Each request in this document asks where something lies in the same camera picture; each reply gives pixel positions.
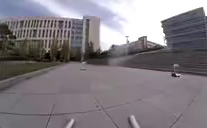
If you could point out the dark group of trees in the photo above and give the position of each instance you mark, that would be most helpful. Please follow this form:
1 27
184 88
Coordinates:
90 51

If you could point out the small white object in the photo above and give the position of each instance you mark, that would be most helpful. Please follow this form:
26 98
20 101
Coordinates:
83 68

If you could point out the grey concrete slab plaza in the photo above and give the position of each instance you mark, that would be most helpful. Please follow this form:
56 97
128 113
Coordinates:
111 90

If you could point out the low wide building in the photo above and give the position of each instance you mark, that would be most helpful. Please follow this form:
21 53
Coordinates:
142 45

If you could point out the row of trees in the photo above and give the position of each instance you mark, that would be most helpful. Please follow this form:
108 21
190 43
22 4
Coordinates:
54 50

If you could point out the wide concrete stairs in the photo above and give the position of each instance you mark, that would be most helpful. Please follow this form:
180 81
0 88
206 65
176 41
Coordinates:
164 60

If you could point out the robot's own part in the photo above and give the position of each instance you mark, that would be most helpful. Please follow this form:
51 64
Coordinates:
70 123
134 122

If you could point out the large pale building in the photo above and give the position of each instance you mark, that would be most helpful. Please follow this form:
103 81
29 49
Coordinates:
41 30

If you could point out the small wheeled robot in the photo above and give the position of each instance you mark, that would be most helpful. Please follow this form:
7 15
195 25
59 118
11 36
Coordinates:
175 74

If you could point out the raised concrete kerb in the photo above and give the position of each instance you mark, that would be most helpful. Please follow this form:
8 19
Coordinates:
21 78

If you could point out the dark layered building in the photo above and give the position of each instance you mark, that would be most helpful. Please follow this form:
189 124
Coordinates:
186 31

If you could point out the dark broad-crowned tree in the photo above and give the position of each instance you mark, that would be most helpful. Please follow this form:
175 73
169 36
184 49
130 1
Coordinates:
4 36

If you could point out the street lamp post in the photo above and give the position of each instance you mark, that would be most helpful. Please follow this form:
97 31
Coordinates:
127 40

